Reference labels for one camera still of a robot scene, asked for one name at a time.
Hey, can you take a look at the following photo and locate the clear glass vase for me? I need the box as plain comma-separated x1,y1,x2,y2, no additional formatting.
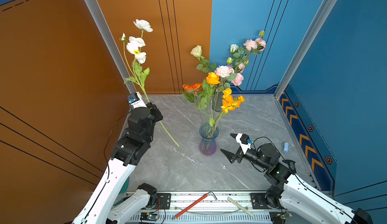
211,88,224,112

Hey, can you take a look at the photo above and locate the pink carnation flower stem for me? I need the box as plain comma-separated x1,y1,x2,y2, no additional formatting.
215,63,246,86

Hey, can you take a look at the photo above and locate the aluminium corner post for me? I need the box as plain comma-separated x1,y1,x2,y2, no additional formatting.
84,0,130,80
274,0,337,100

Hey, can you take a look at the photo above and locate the circuit board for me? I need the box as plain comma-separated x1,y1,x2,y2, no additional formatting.
270,213,293,224
139,213,159,224

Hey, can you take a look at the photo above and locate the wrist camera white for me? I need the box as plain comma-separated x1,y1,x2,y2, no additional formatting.
238,134,253,154
127,92,147,110

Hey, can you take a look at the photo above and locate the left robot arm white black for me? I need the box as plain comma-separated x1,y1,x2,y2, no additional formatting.
73,103,163,224

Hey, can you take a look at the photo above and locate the left circuit board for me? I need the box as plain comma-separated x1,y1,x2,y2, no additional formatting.
139,213,159,224

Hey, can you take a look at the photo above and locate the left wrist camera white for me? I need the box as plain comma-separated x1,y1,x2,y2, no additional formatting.
127,92,147,110

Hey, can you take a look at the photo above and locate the pink peony flower stem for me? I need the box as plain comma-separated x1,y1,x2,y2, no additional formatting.
232,30,267,65

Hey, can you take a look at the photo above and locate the aluminium corner post left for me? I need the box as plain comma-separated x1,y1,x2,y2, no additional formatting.
84,0,130,80

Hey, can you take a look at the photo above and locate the white small daisy flower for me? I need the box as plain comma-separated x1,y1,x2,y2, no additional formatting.
118,19,180,148

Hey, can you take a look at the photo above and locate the cream flat stick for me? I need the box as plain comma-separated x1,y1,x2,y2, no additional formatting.
227,197,254,217

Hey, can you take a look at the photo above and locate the yellow orange poppy stem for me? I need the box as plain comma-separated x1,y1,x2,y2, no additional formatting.
211,95,246,137

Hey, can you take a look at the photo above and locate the aluminium rail base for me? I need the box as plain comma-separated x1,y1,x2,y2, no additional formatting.
125,191,293,224

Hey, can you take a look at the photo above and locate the small light blue cylinder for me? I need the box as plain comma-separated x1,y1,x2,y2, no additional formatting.
282,142,289,153

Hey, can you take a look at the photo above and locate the teal green object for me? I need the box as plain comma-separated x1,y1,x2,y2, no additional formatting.
113,177,130,206

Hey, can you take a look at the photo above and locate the right circuit board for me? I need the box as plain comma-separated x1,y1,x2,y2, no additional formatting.
270,213,293,224

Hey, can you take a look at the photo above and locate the cream white rose stem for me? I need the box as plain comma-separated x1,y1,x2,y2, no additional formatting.
190,45,216,73

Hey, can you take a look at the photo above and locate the white rose bud stem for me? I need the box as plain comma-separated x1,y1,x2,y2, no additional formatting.
230,44,239,54

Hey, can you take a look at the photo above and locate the blue purple glass vase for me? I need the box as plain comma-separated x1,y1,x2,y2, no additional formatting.
199,123,219,156

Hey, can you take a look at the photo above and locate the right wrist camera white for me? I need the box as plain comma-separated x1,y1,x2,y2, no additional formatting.
238,134,253,154

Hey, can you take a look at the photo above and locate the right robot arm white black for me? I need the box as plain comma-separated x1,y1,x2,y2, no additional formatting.
222,133,373,224

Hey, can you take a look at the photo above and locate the aluminium corner post right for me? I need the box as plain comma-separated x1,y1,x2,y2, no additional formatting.
274,0,337,100

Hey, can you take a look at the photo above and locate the red handled tool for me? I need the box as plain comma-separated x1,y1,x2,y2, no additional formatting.
172,191,218,220

